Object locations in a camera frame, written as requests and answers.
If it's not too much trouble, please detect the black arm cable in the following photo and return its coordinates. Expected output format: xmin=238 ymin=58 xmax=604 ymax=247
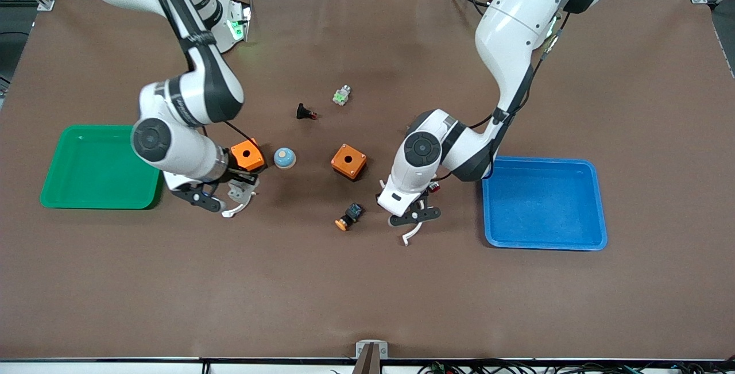
xmin=434 ymin=9 xmax=569 ymax=182
xmin=141 ymin=0 xmax=256 ymax=145

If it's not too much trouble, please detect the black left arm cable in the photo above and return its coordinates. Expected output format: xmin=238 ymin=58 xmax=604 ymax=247
xmin=434 ymin=9 xmax=569 ymax=182

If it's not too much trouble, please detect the blue plastic tray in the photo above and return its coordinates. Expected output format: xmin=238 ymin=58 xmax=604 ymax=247
xmin=481 ymin=156 xmax=609 ymax=251

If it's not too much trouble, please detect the orange button box black base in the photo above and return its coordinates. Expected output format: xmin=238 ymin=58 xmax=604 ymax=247
xmin=230 ymin=138 xmax=266 ymax=175

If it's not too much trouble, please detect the green plastic tray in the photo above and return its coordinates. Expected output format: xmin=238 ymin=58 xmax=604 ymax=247
xmin=39 ymin=125 xmax=164 ymax=210

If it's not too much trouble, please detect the white red circuit breaker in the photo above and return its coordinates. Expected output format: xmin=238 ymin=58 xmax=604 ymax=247
xmin=229 ymin=182 xmax=257 ymax=203

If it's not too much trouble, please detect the brown table mat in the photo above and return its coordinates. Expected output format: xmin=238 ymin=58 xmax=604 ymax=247
xmin=0 ymin=0 xmax=735 ymax=361

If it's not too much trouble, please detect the small white curved bracket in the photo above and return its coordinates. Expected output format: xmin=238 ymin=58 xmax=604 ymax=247
xmin=222 ymin=193 xmax=257 ymax=219

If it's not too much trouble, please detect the brown camera post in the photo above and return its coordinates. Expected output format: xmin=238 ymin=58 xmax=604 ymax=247
xmin=351 ymin=344 xmax=382 ymax=374

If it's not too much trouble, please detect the grey metal edge bracket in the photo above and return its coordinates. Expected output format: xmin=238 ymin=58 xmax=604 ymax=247
xmin=355 ymin=340 xmax=389 ymax=359

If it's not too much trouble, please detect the blue dome push button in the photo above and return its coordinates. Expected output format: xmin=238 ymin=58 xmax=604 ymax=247
xmin=273 ymin=147 xmax=297 ymax=170

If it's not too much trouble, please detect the orange mushroom button blue block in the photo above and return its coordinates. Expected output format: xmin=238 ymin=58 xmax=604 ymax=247
xmin=335 ymin=202 xmax=363 ymax=232

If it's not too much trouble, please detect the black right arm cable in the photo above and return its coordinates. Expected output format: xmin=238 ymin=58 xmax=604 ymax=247
xmin=141 ymin=0 xmax=256 ymax=145

